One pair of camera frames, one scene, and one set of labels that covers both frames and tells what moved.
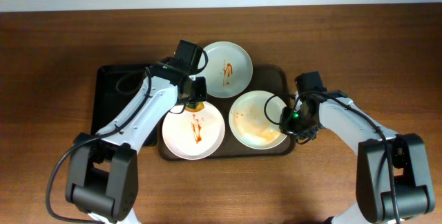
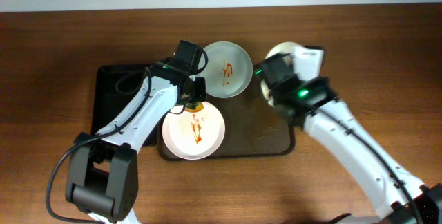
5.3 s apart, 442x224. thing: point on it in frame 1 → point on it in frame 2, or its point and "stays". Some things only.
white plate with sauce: [255, 120] → [282, 48]
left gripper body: [197, 90] stays
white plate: [193, 135] stays
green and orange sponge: [195, 106] stays
